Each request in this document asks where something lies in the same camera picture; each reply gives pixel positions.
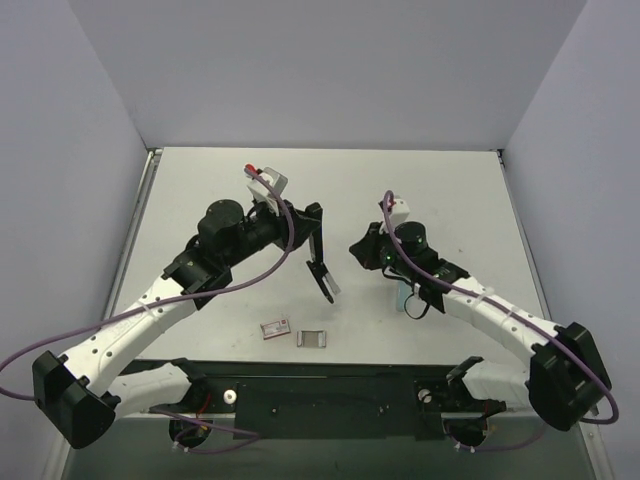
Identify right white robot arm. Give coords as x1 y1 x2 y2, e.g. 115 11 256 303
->
349 221 612 431

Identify red white staple box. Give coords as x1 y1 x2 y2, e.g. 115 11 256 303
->
260 319 291 340

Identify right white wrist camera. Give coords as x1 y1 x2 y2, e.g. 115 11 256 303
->
380 197 410 233

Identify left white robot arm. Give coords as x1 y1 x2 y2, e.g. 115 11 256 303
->
32 199 323 449

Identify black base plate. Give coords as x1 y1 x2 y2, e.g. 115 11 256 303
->
144 359 506 442

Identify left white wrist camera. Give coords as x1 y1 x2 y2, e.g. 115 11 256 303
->
244 164 288 216

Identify black stapler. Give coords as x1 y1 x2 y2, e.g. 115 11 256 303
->
306 228 341 304

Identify aluminium rail frame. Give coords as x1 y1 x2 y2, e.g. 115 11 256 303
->
102 148 164 322

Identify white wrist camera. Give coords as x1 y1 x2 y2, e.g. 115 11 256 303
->
244 164 288 216
380 197 410 233

